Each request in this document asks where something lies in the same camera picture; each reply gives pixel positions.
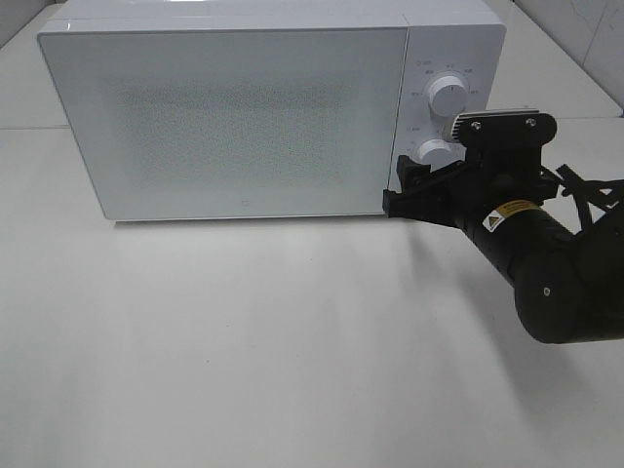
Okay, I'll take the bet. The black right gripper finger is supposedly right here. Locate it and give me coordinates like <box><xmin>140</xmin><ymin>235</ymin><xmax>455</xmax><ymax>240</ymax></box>
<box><xmin>450</xmin><ymin>108</ymin><xmax>557</xmax><ymax>149</ymax></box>
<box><xmin>382</xmin><ymin>155</ymin><xmax>461</xmax><ymax>217</ymax></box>

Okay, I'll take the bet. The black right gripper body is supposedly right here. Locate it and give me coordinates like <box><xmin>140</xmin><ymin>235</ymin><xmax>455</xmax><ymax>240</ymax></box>
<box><xmin>389</xmin><ymin>143</ymin><xmax>562</xmax><ymax>230</ymax></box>

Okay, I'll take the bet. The white microwave knob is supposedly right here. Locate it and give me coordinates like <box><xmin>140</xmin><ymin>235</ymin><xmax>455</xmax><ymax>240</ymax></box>
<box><xmin>416</xmin><ymin>138</ymin><xmax>455</xmax><ymax>165</ymax></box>
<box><xmin>424</xmin><ymin>72</ymin><xmax>469</xmax><ymax>117</ymax></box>

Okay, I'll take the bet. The white microwave door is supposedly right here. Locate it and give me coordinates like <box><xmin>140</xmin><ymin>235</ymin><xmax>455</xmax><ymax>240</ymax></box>
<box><xmin>39</xmin><ymin>28</ymin><xmax>407</xmax><ymax>221</ymax></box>

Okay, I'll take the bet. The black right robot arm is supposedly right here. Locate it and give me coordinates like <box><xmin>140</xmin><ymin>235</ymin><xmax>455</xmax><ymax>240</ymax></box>
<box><xmin>383</xmin><ymin>109</ymin><xmax>623</xmax><ymax>344</ymax></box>

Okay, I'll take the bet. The white microwave oven body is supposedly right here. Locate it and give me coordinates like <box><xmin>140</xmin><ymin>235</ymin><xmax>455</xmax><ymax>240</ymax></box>
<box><xmin>37</xmin><ymin>1</ymin><xmax>506</xmax><ymax>190</ymax></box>

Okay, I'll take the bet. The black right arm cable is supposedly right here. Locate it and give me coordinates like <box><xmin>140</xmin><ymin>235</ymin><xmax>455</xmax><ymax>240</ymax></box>
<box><xmin>538</xmin><ymin>164</ymin><xmax>624</xmax><ymax>235</ymax></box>

